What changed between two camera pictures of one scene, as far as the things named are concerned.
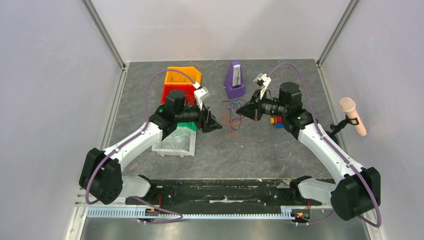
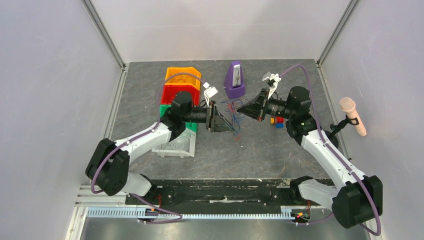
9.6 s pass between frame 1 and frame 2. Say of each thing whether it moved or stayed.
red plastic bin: stayed
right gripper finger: stayed
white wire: stayed
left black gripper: moved
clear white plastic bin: stayed
